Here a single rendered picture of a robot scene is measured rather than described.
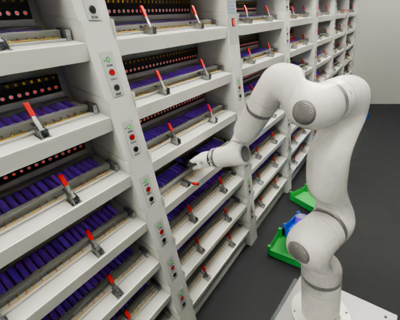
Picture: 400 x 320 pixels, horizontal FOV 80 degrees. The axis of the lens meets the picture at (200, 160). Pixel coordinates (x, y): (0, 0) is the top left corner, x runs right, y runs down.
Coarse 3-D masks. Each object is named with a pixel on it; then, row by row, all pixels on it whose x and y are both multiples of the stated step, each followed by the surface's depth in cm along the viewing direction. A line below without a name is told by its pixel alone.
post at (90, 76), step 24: (48, 0) 65; (72, 0) 59; (96, 24) 64; (96, 48) 65; (72, 72) 74; (96, 72) 66; (120, 72) 72; (72, 96) 80; (120, 96) 73; (120, 120) 74; (120, 144) 75; (144, 144) 82; (144, 168) 84; (144, 240) 97; (168, 240) 99; (192, 312) 121
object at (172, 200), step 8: (216, 136) 142; (224, 136) 138; (232, 136) 135; (192, 152) 128; (168, 168) 116; (208, 168) 117; (216, 168) 119; (192, 176) 112; (200, 176) 112; (208, 176) 116; (200, 184) 112; (168, 192) 102; (176, 192) 102; (184, 192) 103; (192, 192) 109; (168, 200) 98; (176, 200) 99; (168, 208) 97
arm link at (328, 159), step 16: (336, 80) 53; (352, 80) 54; (352, 96) 51; (368, 96) 56; (352, 112) 55; (336, 128) 59; (352, 128) 57; (320, 144) 60; (336, 144) 58; (352, 144) 57; (320, 160) 59; (336, 160) 57; (320, 176) 60; (336, 176) 59; (320, 192) 62; (336, 192) 61; (320, 208) 73; (336, 208) 68; (352, 208) 68; (352, 224) 69
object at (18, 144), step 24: (0, 96) 64; (24, 96) 69; (48, 96) 73; (96, 96) 71; (0, 120) 64; (24, 120) 65; (48, 120) 65; (72, 120) 67; (96, 120) 69; (0, 144) 56; (24, 144) 57; (48, 144) 60; (72, 144) 65; (0, 168) 53
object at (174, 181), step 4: (224, 144) 132; (184, 172) 110; (188, 172) 110; (196, 172) 113; (180, 176) 107; (184, 176) 108; (172, 180) 105; (176, 180) 105; (180, 180) 107; (168, 184) 102; (172, 184) 103; (176, 184) 105; (164, 188) 100; (168, 188) 102; (160, 192) 98; (164, 192) 101; (164, 196) 98
